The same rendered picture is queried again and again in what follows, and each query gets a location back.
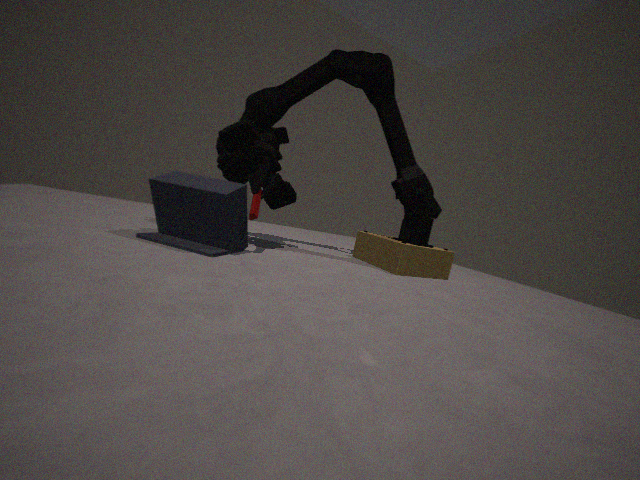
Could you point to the dark red peg with white top band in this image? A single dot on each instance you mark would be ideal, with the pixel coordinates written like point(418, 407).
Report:
point(254, 210)

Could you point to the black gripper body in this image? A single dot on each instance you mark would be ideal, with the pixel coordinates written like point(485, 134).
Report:
point(241, 133)

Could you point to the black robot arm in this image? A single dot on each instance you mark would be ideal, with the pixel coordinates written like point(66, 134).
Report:
point(374, 74)

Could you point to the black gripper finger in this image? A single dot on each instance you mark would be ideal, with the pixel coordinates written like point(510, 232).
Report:
point(255, 166)
point(271, 183)

